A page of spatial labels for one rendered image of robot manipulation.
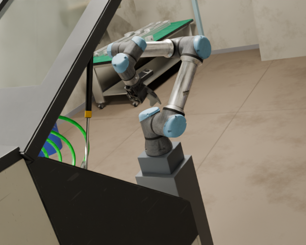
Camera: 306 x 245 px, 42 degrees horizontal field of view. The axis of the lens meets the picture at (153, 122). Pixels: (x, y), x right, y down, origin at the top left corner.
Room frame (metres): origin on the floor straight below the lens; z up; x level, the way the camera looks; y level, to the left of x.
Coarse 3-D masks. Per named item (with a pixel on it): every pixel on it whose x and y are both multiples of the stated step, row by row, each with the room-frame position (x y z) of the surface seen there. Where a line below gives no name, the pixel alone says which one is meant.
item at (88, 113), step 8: (88, 64) 1.11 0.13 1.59; (88, 72) 1.10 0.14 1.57; (88, 80) 1.09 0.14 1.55; (88, 88) 1.08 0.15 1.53; (88, 96) 1.08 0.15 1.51; (88, 104) 1.07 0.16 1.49; (88, 112) 1.06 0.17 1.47; (88, 120) 1.06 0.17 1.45; (88, 128) 1.06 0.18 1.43; (88, 136) 1.05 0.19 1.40
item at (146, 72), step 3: (147, 69) 1.88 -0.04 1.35; (141, 72) 1.86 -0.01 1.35; (144, 72) 1.86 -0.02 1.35; (147, 72) 1.86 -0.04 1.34; (150, 72) 1.86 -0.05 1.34; (141, 75) 1.83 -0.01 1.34; (144, 75) 1.83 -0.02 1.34; (147, 75) 1.84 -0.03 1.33; (150, 75) 1.86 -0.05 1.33; (141, 78) 1.81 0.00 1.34; (144, 78) 1.82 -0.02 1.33; (147, 78) 1.84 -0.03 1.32; (141, 81) 1.81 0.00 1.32
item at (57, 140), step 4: (56, 124) 4.80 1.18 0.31; (52, 128) 4.68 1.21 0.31; (56, 128) 4.75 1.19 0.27; (52, 136) 4.66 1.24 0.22; (56, 136) 4.71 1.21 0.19; (52, 140) 4.65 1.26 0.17; (56, 140) 4.69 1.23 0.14; (60, 140) 4.78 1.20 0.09; (44, 144) 4.60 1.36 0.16; (48, 144) 4.61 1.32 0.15; (56, 144) 4.68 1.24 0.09; (60, 144) 4.74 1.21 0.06; (48, 148) 4.61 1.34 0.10; (52, 148) 4.63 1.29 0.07; (60, 148) 4.72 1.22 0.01; (40, 152) 4.62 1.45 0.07; (48, 152) 4.61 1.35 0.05; (52, 152) 4.63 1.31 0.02; (56, 152) 4.66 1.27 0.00; (40, 156) 4.64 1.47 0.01; (44, 156) 4.62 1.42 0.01
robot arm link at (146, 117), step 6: (150, 108) 1.98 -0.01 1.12; (156, 108) 1.93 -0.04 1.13; (144, 114) 1.90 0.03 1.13; (150, 114) 1.89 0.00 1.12; (144, 120) 1.90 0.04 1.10; (150, 120) 1.88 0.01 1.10; (144, 126) 1.90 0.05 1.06; (150, 126) 1.87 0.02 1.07; (144, 132) 1.92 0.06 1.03; (150, 132) 1.89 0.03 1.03
